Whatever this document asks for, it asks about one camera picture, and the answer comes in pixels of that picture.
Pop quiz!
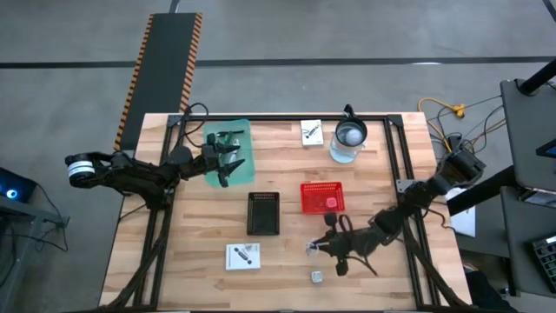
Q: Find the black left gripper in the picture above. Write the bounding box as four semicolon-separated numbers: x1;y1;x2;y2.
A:
200;133;247;189

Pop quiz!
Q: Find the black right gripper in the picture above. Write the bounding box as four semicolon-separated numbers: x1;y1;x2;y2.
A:
308;212;383;277

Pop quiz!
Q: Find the translucent teal plastic bin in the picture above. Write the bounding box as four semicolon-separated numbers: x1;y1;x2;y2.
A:
202;119;256;189

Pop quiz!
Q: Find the green braided cable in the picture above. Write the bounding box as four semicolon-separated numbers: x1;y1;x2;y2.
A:
216;129;246;141

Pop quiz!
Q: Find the white green acer box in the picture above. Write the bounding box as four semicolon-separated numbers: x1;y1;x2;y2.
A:
224;242;262;271
300;119;325;147

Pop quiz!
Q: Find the red slotted plastic basket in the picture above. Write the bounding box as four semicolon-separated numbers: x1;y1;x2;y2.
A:
300;181;347;216

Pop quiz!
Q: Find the black slotted plastic basket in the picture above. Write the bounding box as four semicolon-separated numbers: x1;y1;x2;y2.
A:
246;190;281;236

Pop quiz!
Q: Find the pale pitcher with black rim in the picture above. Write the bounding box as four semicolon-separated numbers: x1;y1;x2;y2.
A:
328;103;368;165

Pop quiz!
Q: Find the black orange-striped floor mat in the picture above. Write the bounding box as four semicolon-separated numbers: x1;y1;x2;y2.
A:
115;12;204;151

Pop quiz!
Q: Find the white paper sheet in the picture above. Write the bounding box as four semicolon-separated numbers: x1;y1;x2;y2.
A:
445;185;477;238

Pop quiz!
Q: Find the dark grey desk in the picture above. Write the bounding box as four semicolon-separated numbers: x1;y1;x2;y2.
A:
499;77;556;192
499;185;556;299

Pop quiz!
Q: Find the grey metal stand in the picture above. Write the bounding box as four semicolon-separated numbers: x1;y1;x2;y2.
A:
0;195;70;313

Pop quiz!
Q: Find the black computer with blue light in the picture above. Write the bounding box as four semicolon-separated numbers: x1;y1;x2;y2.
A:
0;167;38;203

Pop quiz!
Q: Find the black keyboard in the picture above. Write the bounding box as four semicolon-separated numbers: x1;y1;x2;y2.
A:
532;234;556;293

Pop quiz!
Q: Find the black pole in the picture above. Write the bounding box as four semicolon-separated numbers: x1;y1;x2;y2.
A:
519;58;556;96

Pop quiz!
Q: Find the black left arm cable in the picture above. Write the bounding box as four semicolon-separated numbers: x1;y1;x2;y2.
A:
171;103;210;162

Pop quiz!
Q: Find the silver mounting bracket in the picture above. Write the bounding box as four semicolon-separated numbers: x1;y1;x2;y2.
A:
394;176;413;195

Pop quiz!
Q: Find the yellow floor cable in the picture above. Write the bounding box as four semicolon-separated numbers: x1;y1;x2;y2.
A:
417;97;467;143

